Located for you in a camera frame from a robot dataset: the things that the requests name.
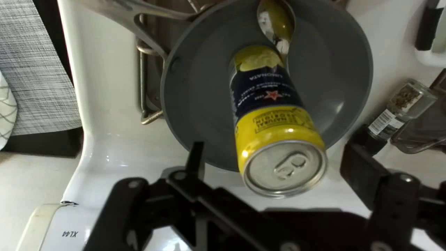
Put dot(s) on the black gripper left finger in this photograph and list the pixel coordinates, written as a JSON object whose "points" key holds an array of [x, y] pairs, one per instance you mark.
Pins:
{"points": [[196, 160]]}

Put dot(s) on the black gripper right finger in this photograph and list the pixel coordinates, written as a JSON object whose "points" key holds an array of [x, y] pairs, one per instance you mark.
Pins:
{"points": [[365, 178]]}

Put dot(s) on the yellow and blue soda can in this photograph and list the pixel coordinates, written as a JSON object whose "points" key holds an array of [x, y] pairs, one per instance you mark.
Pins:
{"points": [[274, 133]]}

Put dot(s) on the grey round plate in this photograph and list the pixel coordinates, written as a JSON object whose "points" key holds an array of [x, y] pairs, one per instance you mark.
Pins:
{"points": [[204, 92]]}

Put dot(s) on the dark glass jar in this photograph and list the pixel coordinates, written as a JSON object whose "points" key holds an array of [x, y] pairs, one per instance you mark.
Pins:
{"points": [[426, 129]]}

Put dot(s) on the glass spice bottle with label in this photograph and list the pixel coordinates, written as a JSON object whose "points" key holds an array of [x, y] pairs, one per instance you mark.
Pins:
{"points": [[399, 108]]}

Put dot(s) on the white stove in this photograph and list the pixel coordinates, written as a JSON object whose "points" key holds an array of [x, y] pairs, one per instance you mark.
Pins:
{"points": [[116, 153]]}

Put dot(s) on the black upright object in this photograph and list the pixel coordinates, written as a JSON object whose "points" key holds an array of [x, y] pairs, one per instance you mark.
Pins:
{"points": [[427, 22]]}

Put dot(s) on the grey woven placemat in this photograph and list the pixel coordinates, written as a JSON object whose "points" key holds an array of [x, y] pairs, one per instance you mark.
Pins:
{"points": [[37, 69]]}

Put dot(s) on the white patterned plate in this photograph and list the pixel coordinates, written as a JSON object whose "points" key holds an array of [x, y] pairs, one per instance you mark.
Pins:
{"points": [[8, 111]]}

